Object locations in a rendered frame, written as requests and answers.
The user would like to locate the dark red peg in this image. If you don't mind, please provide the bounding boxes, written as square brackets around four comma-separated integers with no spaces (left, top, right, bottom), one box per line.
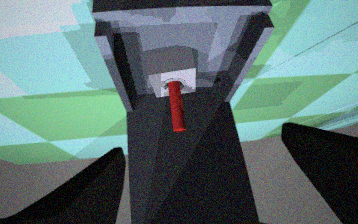
[168,81,186,133]

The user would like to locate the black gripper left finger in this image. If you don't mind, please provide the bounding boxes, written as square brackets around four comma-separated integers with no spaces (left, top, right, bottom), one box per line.
[0,147,126,224]

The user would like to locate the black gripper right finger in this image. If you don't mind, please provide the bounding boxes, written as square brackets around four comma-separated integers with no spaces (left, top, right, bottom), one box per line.
[282,123,358,224]

